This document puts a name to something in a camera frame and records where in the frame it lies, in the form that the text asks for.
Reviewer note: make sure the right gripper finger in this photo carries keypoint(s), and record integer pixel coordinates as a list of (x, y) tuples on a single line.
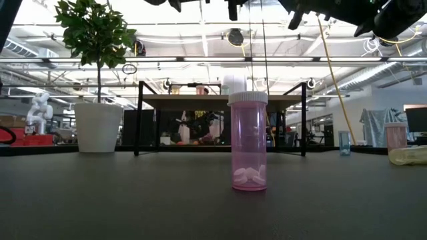
[(296, 20), (365, 26)]

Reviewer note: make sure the teal medicine bottle white cap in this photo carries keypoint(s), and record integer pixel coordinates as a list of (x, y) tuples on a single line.
[(225, 89), (344, 141)]

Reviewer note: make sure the yellow medicine bottle white cap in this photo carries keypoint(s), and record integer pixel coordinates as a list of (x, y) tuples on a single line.
[(175, 90), (408, 156)]

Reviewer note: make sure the red medicine bottle white cap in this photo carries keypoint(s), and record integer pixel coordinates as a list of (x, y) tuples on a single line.
[(200, 90), (396, 138)]

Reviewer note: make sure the pink medicine bottle white cap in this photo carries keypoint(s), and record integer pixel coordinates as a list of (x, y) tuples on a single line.
[(248, 140)]

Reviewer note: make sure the white small robot arm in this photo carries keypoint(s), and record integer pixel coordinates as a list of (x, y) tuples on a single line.
[(40, 113)]

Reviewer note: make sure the wooden shelf black metal legs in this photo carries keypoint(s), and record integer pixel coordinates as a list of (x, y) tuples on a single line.
[(187, 102)]

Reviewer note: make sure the small black ceiling reel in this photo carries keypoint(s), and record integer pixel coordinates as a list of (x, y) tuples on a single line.
[(311, 83), (165, 83)]

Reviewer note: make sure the green leafy plant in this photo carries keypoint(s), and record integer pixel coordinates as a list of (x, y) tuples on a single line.
[(95, 33)]

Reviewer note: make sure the grey cloth cover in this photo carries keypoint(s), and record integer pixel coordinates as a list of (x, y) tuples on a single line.
[(373, 128)]

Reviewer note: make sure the black monitor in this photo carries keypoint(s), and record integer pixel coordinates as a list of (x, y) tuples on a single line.
[(417, 120)]

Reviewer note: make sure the person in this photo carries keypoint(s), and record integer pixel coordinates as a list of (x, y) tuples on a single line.
[(200, 128)]

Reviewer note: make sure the black partition panel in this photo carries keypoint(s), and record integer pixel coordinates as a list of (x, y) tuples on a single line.
[(148, 128)]

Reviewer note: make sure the white plant pot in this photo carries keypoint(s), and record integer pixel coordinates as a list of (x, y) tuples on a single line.
[(98, 130)]

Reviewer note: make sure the silver ventilation duct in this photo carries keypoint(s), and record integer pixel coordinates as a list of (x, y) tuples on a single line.
[(383, 71), (20, 48)]

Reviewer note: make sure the long ceiling light rail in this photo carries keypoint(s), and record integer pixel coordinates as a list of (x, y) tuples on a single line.
[(213, 59)]

